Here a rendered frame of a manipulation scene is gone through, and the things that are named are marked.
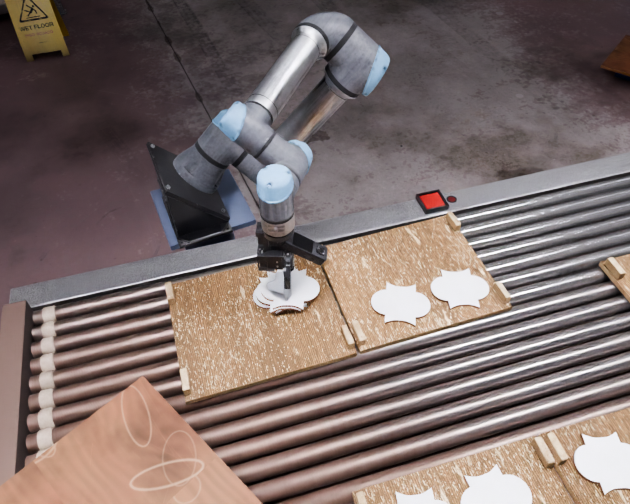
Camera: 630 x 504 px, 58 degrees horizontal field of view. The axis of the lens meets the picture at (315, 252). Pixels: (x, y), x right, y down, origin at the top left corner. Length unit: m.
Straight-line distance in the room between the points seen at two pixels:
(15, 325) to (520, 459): 1.21
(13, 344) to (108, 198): 1.87
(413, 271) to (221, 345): 0.54
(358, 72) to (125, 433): 0.99
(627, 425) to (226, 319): 0.94
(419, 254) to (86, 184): 2.31
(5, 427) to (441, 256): 1.12
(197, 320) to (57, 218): 1.96
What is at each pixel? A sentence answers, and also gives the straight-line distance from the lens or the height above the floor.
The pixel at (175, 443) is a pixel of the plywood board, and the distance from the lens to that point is 1.19.
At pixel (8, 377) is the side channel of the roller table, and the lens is 1.51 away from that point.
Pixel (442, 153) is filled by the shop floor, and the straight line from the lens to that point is 3.44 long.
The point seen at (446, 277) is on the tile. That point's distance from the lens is 1.52.
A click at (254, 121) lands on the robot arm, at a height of 1.39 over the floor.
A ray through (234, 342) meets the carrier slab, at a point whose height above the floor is 0.94.
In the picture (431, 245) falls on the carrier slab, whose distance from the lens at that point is 1.60.
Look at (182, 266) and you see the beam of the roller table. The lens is 1.61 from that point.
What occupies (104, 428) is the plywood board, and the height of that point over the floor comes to 1.04.
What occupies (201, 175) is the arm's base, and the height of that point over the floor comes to 1.04.
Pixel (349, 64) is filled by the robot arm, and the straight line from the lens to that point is 1.49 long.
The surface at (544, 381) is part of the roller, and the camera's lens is 1.44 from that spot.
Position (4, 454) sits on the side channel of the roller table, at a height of 0.95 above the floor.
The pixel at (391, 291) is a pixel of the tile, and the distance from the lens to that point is 1.47.
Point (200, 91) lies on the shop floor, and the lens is 4.02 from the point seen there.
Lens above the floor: 2.10
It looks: 48 degrees down
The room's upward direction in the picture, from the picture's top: 2 degrees counter-clockwise
